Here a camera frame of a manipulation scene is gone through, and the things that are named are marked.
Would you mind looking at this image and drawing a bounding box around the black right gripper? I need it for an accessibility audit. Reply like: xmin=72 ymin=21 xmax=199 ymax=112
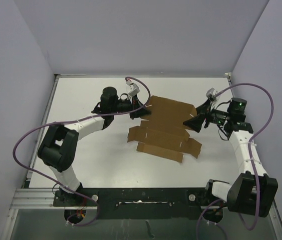
xmin=183 ymin=98 xmax=231 ymax=132

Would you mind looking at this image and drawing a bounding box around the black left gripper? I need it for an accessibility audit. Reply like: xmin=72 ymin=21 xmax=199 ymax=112
xmin=111 ymin=93 xmax=151 ymax=120

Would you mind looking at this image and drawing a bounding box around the brown cardboard box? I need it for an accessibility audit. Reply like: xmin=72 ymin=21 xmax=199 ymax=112
xmin=127 ymin=95 xmax=202 ymax=163

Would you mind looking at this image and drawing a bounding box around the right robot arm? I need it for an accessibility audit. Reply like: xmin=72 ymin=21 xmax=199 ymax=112
xmin=183 ymin=97 xmax=278 ymax=218

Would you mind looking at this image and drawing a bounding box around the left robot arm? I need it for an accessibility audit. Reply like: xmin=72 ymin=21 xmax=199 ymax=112
xmin=37 ymin=84 xmax=151 ymax=206

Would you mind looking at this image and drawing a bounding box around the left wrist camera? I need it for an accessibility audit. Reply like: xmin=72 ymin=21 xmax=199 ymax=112
xmin=126 ymin=83 xmax=140 ymax=97

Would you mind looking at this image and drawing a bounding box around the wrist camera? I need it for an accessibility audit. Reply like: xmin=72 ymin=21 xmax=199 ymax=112
xmin=126 ymin=83 xmax=140 ymax=97
xmin=206 ymin=88 xmax=218 ymax=103

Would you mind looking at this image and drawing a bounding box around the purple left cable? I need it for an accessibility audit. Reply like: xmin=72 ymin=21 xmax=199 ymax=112
xmin=12 ymin=76 xmax=151 ymax=193

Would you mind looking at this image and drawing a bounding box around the purple cable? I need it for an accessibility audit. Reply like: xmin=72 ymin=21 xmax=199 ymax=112
xmin=12 ymin=76 xmax=151 ymax=193
xmin=197 ymin=82 xmax=274 ymax=240

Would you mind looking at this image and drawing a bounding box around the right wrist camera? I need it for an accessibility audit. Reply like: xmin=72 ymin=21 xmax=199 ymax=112
xmin=206 ymin=88 xmax=218 ymax=103

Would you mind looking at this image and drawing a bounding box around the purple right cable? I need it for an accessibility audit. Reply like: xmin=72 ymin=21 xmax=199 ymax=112
xmin=197 ymin=82 xmax=274 ymax=240

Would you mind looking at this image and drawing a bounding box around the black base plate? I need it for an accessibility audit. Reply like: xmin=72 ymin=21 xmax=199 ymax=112
xmin=53 ymin=187 xmax=216 ymax=220

